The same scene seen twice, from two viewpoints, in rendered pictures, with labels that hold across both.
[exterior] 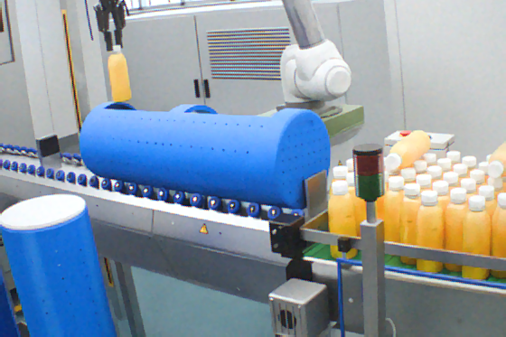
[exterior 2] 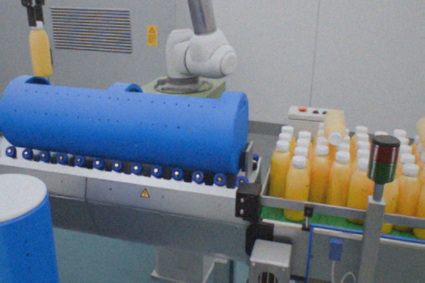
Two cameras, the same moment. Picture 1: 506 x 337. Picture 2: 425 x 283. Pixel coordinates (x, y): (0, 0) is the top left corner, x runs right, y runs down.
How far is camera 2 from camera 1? 0.76 m
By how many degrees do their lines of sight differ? 22
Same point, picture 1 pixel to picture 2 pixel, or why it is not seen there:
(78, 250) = (45, 234)
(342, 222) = (303, 190)
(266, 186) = (219, 158)
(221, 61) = (64, 34)
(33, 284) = not seen: outside the picture
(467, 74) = (247, 48)
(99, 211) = not seen: hidden behind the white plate
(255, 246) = (199, 207)
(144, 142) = (85, 117)
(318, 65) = (214, 50)
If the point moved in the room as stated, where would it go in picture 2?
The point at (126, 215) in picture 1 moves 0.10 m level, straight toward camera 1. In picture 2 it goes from (54, 183) to (64, 193)
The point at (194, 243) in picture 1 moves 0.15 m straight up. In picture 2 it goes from (134, 206) to (132, 168)
